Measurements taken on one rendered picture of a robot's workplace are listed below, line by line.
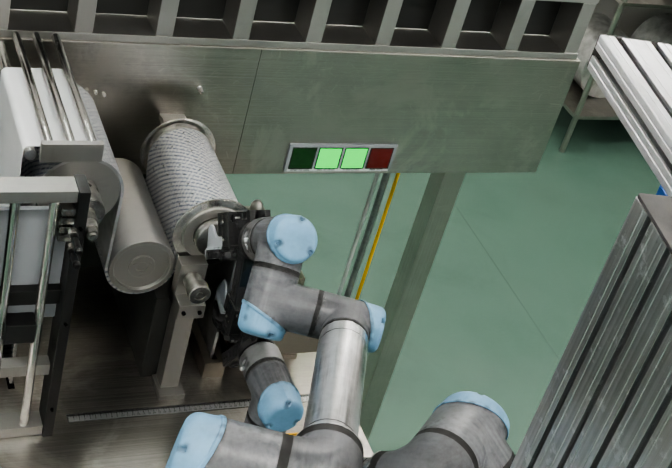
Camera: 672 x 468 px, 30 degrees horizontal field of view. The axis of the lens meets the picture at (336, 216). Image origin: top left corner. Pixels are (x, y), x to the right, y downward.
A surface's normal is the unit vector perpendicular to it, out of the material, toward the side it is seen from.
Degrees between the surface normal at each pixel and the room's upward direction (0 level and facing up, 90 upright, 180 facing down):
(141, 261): 90
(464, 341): 0
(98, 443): 0
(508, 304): 0
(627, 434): 90
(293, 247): 50
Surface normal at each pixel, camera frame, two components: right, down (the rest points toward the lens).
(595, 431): -0.96, -0.09
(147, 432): 0.24, -0.79
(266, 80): 0.34, 0.61
